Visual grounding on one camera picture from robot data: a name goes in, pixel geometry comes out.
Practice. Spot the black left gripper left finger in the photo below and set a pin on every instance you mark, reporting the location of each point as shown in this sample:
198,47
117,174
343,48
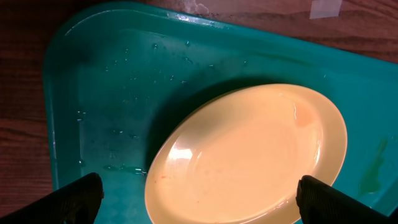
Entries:
77,202

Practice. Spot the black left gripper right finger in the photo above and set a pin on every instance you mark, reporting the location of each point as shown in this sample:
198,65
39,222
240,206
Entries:
320,203

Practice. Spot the yellow plate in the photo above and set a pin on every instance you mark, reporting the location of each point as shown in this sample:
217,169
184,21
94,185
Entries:
239,158

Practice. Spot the teal plastic tray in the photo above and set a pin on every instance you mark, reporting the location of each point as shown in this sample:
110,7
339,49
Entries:
120,76

